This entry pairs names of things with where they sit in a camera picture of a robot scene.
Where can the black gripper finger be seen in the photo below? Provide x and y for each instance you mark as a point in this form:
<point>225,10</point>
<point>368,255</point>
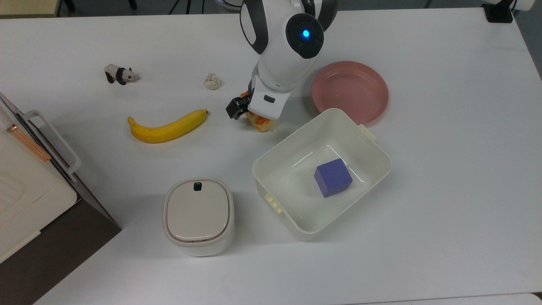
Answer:
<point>235,107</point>

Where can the golden braided bread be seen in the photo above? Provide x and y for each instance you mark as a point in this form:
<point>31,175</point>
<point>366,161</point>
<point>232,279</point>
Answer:
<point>261,123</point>

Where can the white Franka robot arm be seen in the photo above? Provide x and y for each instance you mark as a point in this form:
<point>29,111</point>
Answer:
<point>283,46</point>

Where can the small white crumpled figurine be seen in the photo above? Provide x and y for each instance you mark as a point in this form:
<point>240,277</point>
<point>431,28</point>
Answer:
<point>212,81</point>

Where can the yellow banana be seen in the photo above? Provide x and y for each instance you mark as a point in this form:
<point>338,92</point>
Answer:
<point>165,129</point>

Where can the white plastic storage box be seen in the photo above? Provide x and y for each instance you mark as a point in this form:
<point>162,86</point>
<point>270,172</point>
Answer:
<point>292,186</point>

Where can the white lidded trash bin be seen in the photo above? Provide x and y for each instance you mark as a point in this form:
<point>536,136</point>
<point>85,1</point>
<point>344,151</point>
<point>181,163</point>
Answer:
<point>198,216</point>

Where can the pink round plate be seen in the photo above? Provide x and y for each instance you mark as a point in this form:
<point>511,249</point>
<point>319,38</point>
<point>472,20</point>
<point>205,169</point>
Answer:
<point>351,91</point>

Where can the panda toy figurine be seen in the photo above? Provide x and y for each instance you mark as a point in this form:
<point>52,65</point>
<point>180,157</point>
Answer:
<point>120,74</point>

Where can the purple cube block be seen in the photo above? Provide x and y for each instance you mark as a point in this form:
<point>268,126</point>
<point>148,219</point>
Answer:
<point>333,178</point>

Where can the white oven with dark door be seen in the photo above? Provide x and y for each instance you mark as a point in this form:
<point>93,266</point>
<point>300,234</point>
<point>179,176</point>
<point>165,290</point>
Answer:
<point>29,199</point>

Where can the beige wooden desk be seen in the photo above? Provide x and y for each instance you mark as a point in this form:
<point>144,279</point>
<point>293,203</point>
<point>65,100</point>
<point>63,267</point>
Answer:
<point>25,6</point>

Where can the black camera stand base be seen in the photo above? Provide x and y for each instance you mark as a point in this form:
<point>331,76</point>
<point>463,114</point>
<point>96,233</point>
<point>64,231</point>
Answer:
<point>499,12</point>

